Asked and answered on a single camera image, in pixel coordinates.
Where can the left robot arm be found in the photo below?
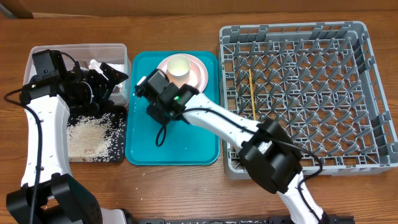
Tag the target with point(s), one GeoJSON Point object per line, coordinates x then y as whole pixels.
{"type": "Point", "coordinates": [49, 193]}

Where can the grey dishwasher rack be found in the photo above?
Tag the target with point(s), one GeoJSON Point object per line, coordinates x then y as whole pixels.
{"type": "Point", "coordinates": [320, 81]}

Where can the pink small bowl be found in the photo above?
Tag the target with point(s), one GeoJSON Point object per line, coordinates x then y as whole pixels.
{"type": "Point", "coordinates": [193, 78]}

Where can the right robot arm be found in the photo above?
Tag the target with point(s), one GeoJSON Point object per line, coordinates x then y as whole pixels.
{"type": "Point", "coordinates": [266, 151]}

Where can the pile of rice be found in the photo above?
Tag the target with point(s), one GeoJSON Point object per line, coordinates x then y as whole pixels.
{"type": "Point", "coordinates": [88, 140]}

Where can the teal serving tray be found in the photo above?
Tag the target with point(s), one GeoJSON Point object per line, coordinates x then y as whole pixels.
{"type": "Point", "coordinates": [184, 144]}

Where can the pink plate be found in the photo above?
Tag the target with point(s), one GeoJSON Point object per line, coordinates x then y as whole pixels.
{"type": "Point", "coordinates": [204, 72]}

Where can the wooden chopstick diagonal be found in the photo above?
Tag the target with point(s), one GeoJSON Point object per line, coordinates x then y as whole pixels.
{"type": "Point", "coordinates": [253, 102]}

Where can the black plastic tray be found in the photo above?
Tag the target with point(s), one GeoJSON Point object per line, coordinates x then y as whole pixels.
{"type": "Point", "coordinates": [118, 137]}

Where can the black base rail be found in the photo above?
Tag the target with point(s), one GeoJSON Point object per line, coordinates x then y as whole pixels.
{"type": "Point", "coordinates": [285, 219]}

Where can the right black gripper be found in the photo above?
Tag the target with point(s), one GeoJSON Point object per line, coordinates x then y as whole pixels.
{"type": "Point", "coordinates": [157, 109]}

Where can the clear plastic bin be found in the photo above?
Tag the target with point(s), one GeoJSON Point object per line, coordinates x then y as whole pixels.
{"type": "Point", "coordinates": [108, 53]}

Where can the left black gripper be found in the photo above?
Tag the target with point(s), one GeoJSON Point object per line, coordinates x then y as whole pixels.
{"type": "Point", "coordinates": [102, 84]}

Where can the cream paper cup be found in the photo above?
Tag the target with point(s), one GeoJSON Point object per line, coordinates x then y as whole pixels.
{"type": "Point", "coordinates": [178, 68]}

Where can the white napkin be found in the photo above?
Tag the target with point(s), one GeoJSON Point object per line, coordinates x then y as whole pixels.
{"type": "Point", "coordinates": [95, 65]}

